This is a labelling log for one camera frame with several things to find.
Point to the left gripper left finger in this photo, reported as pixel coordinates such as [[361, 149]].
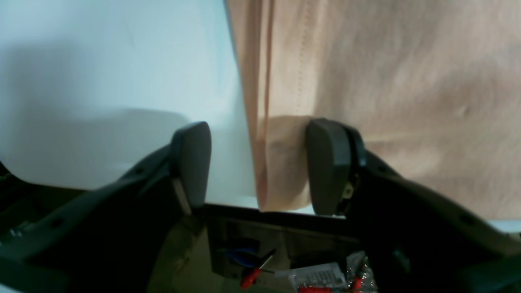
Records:
[[108, 240]]

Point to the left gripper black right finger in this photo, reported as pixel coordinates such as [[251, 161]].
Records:
[[416, 240]]

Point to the white packaged part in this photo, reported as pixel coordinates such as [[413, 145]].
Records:
[[328, 275]]

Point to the peach T-shirt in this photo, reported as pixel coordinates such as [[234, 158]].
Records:
[[433, 86]]

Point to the red handled screwdriver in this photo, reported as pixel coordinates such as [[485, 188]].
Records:
[[249, 279]]

